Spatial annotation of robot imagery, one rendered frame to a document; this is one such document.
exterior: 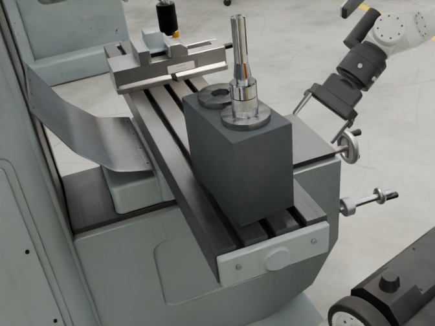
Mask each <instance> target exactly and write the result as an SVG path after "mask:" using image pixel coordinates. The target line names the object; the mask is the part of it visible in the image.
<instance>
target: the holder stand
mask: <svg viewBox="0 0 435 326"><path fill-rule="evenodd" d="M182 103H183V110H184V118H185V123H186V131H187V135H188V143H189V148H190V156H191V161H192V169H193V173H194V174H195V175H196V177H197V178H198V179H199V180H200V181H201V182H202V183H203V184H204V186H205V187H206V188H207V189H208V191H209V192H210V193H211V194H212V195H213V196H214V197H215V198H216V200H217V201H218V202H219V203H220V204H221V205H222V207H224V209H225V210H226V211H227V212H228V213H229V215H230V216H231V217H232V218H233V219H234V220H235V221H236V222H237V224H238V225H239V226H240V227H244V226H247V225H248V224H251V223H254V222H256V221H259V220H260V219H263V218H266V217H268V216H270V215H273V214H275V213H278V212H280V211H282V210H285V209H287V208H290V207H292V206H294V186H293V132H292V123H291V122H290V121H289V120H288V119H286V118H285V117H283V116H282V115H280V114H279V113H277V112H276V111H275V110H274V109H272V108H270V107H269V106H268V105H266V104H265V103H263V102H262V101H261V100H259V99H258V114H257V115H256V116H253V117H252V118H236V117H235V116H233V114H232V105H231V98H230V85H229V83H216V84H212V85H209V86H206V87H203V88H202V89H201V90H200V91H199V92H196V93H193V94H189V95H187V96H183V97H182Z"/></svg>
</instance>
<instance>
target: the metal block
mask: <svg viewBox="0 0 435 326"><path fill-rule="evenodd" d="M141 31H142V38H143V42H144V43H145V44H146V46H147V47H148V49H149V50H150V54H152V53H155V52H160V51H164V50H166V49H165V44H164V37H163V33H162V32H160V29H159V26H158V25H156V26H153V27H147V28H142V29H141Z"/></svg>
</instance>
